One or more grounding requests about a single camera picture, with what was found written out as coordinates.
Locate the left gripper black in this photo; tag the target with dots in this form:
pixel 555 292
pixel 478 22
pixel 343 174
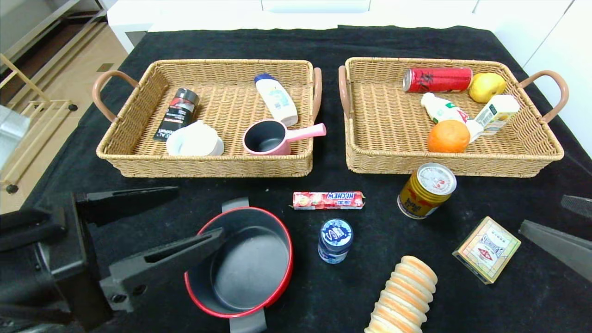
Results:
pixel 82 252

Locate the white bottle blue cap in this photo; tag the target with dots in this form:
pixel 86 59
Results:
pixel 277 101

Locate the red black cooking pot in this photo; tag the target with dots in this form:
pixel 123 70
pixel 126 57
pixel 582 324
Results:
pixel 249 268

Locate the playing card box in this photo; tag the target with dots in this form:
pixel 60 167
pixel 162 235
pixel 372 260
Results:
pixel 485 249

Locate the white yogurt drink bottle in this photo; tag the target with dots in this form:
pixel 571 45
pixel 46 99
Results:
pixel 441 110

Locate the pink saucepan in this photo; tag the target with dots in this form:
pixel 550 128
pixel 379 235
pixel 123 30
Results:
pixel 264 138

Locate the black red cleanser tube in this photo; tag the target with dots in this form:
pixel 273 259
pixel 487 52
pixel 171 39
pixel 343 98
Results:
pixel 178 115

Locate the black tablecloth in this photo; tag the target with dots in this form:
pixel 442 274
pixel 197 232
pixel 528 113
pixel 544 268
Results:
pixel 351 296

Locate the white bowl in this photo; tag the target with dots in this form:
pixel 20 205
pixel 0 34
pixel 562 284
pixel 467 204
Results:
pixel 194 141

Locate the gold Red Bull can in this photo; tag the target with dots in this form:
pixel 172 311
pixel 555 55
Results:
pixel 423 196

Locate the orange fruit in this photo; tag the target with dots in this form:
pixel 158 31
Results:
pixel 448 137

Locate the white green juice carton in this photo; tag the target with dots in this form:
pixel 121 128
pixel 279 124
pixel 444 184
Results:
pixel 497 113

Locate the sandwich biscuits roll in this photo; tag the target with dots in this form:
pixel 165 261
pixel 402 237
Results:
pixel 407 296

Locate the grey metal shelf unit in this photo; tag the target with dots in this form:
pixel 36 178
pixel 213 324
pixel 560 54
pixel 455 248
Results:
pixel 46 27

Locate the light wooden rack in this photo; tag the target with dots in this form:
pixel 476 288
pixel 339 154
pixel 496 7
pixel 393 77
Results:
pixel 51 102

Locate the Hi-Chew candy stick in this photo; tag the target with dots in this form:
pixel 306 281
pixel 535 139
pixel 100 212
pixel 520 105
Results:
pixel 328 200

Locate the red soda can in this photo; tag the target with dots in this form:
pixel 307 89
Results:
pixel 439 79

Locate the yellow pear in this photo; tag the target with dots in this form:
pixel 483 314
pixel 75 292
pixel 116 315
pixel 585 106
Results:
pixel 485 88

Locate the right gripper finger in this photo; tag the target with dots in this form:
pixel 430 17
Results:
pixel 580 206
pixel 564 247

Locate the blue chewing gum bottle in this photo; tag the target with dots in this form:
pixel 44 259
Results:
pixel 335 236

